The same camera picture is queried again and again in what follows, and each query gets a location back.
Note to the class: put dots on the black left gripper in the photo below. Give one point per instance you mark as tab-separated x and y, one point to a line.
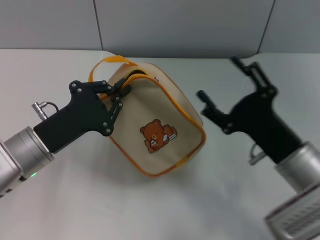
80	117

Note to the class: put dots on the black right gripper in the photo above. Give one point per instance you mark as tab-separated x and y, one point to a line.
265	125

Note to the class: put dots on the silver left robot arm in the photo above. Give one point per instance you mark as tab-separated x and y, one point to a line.
20	160

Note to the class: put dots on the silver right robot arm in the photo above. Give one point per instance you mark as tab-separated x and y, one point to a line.
297	190

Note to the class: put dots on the beige bear print food bag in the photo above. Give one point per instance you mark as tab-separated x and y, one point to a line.
160	125

